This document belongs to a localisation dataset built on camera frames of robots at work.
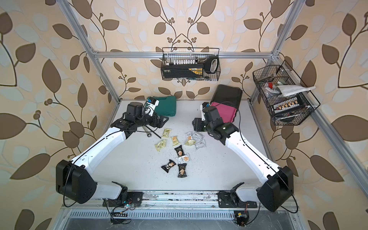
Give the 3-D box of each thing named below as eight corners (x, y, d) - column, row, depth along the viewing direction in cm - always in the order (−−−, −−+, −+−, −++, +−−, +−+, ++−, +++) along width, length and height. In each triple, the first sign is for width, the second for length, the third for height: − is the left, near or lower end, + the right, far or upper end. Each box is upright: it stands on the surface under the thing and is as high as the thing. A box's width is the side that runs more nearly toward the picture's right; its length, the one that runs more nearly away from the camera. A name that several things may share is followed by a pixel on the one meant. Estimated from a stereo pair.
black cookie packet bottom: (177, 177, 84) (176, 176, 82) (177, 164, 88) (177, 163, 87) (187, 177, 83) (187, 176, 82) (187, 164, 88) (187, 163, 87)
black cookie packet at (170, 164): (162, 168, 87) (161, 166, 85) (171, 159, 90) (170, 158, 88) (166, 173, 85) (166, 172, 83) (175, 164, 88) (175, 163, 86)
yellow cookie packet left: (157, 152, 94) (157, 150, 91) (154, 146, 96) (153, 144, 94) (168, 145, 97) (168, 143, 94) (165, 140, 99) (164, 138, 97)
